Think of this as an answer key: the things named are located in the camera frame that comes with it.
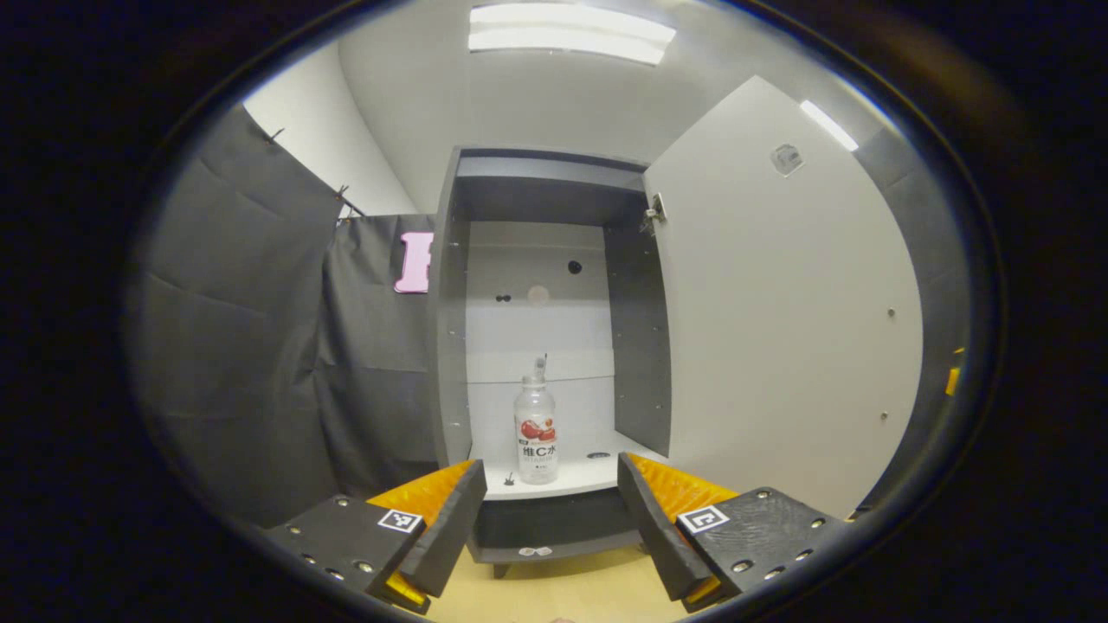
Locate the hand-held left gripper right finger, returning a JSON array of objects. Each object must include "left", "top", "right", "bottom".
[{"left": 616, "top": 451, "right": 851, "bottom": 614}]

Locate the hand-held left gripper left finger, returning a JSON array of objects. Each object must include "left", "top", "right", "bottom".
[{"left": 264, "top": 458, "right": 488, "bottom": 616}]

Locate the clear plastic bottle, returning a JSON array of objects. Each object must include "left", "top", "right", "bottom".
[{"left": 514, "top": 375, "right": 559, "bottom": 485}]

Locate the dark grey cabinet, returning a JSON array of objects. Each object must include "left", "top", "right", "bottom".
[{"left": 424, "top": 145, "right": 674, "bottom": 579}]

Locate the white cabinet shelf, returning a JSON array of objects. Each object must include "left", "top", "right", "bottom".
[{"left": 472, "top": 433, "right": 667, "bottom": 501}]

